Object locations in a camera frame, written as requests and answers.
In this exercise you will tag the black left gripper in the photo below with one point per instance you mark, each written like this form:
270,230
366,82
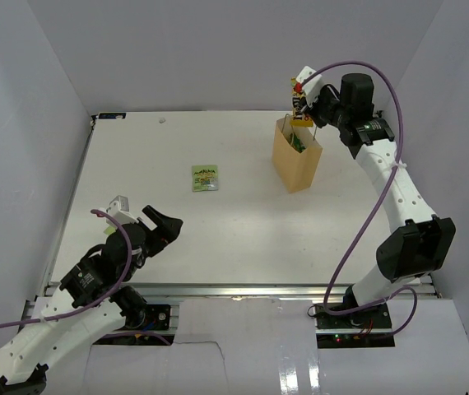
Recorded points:
168,230

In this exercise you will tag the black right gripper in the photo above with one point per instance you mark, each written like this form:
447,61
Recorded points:
325,92

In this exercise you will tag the yellow m&m's candy bag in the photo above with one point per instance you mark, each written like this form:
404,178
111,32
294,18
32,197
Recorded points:
298,118

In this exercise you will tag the green yellow chip bag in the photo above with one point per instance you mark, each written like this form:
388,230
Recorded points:
295,142

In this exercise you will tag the brown paper bag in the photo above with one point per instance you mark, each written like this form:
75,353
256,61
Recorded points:
296,170

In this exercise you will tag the green snack packet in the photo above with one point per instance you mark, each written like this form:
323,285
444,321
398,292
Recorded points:
109,230
205,178

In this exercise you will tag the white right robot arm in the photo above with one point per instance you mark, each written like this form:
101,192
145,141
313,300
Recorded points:
420,240

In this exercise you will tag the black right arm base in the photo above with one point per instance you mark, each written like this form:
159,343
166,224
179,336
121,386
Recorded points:
370,328

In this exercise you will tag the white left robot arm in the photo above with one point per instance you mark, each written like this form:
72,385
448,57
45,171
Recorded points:
93,301

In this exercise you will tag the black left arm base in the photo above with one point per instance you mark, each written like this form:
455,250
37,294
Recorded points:
138,313

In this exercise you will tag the left blue table label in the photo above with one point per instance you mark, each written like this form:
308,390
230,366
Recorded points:
115,115

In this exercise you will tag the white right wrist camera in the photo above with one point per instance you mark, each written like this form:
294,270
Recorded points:
308,84

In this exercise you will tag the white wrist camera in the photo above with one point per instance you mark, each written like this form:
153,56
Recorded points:
308,84
118,209

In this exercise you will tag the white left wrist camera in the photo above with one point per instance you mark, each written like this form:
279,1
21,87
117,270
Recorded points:
118,209

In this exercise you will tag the aluminium front rail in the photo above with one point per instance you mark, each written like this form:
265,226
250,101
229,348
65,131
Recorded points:
230,290

